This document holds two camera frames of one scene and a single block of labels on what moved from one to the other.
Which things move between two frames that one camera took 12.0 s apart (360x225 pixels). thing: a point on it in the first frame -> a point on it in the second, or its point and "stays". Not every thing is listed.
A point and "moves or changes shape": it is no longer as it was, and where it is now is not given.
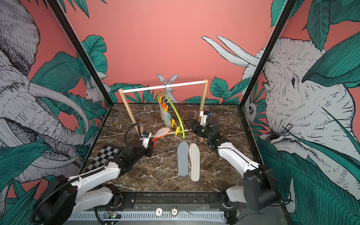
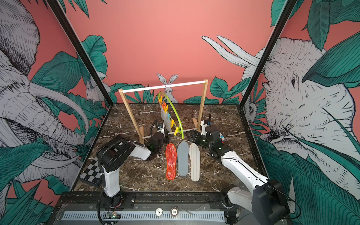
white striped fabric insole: [194, 155] stays
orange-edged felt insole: [160, 133] moves or changes shape
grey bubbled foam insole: [183, 153] stays
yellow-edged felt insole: [168, 123] stays
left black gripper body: [143, 152] -> [166, 139]
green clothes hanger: [172, 105] stays
